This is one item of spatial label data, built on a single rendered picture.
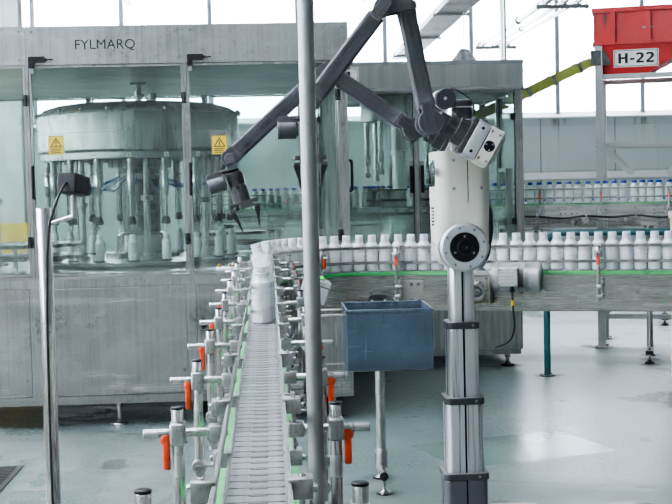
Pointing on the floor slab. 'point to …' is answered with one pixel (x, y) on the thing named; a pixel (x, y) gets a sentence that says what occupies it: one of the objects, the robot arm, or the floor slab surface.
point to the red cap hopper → (660, 40)
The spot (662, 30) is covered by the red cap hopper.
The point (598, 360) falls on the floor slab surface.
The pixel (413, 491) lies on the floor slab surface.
